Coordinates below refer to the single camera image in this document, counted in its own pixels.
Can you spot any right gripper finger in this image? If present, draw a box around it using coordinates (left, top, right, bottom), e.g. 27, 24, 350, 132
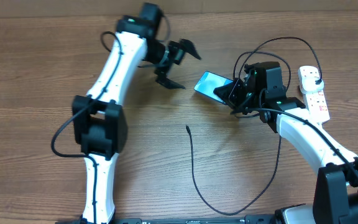
229, 78, 244, 106
213, 83, 231, 105

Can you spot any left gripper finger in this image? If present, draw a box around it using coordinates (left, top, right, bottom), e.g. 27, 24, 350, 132
155, 75, 185, 90
179, 39, 201, 60

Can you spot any blue Galaxy smartphone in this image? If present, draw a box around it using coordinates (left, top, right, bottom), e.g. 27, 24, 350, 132
194, 71, 232, 105

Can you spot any black charging cable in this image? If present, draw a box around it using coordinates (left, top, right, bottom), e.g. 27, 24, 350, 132
185, 37, 323, 216

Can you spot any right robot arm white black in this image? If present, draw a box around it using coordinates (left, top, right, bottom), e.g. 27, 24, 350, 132
213, 62, 358, 223

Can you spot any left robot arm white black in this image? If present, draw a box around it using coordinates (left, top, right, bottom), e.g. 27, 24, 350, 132
71, 2, 201, 223

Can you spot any white charger plug adapter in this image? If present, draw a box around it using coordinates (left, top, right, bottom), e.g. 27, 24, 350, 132
300, 77, 324, 95

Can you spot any white power strip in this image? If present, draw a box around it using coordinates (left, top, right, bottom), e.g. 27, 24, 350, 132
297, 65, 331, 126

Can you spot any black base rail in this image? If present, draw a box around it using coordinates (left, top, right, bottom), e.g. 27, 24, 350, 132
54, 213, 279, 224

